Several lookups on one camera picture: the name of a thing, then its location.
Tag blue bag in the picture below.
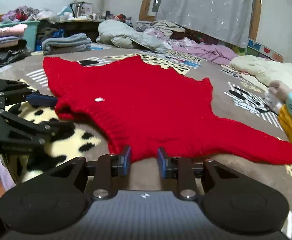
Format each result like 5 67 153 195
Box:
35 29 65 52

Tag grey curtain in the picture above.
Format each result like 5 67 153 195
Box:
152 0 255 48

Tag dark floral cloth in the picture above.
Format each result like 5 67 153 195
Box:
171 30 219 45

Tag teal plastic bin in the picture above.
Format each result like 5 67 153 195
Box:
0 20 41 53

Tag pink folded clothes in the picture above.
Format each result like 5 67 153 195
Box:
0 24 28 39

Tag lavender folded clothes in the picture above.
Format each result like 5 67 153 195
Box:
0 36 24 50

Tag dark wooden desk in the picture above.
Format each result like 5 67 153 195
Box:
54 19 134 43

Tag yellow folded garment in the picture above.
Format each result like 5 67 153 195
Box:
278 105 292 150

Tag red knitted sweater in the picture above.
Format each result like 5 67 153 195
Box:
42 55 292 166

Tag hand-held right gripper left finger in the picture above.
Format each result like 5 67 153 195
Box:
46 145 132 200

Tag beige rumpled clothes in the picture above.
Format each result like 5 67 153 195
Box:
136 20 186 37

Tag colourful toys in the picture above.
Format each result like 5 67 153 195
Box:
105 11 133 23

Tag dusty pink garment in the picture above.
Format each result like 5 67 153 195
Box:
268 80 292 103

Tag grey folded fleece garment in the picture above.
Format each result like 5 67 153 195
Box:
41 33 93 55

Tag dark brown clothes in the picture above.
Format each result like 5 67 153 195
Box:
37 22 59 45

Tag black metal frame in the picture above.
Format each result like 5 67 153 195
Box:
69 2 85 17

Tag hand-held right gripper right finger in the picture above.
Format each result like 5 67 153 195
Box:
157 147 246 201

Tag lavender bedsheet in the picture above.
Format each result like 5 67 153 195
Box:
0 154 20 193

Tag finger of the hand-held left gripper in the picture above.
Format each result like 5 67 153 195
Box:
0 79 59 108
0 108 75 146

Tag cartoon mouse printed blanket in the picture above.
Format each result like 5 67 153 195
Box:
0 42 292 240

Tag cream quilt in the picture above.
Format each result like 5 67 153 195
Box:
229 55 292 95

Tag purple quilt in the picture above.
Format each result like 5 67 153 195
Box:
146 29 239 65

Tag grey-green puffer jacket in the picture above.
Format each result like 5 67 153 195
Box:
96 20 173 53

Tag purple red clothes heap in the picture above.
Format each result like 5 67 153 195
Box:
1 5 40 23

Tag dark clothes pile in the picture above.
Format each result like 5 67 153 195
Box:
0 47 32 73

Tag white rumpled garment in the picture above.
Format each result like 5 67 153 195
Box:
263 91 286 114

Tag white plastic bag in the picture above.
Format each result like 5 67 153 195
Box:
36 10 59 23

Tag wooden window frame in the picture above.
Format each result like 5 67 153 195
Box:
138 0 264 42

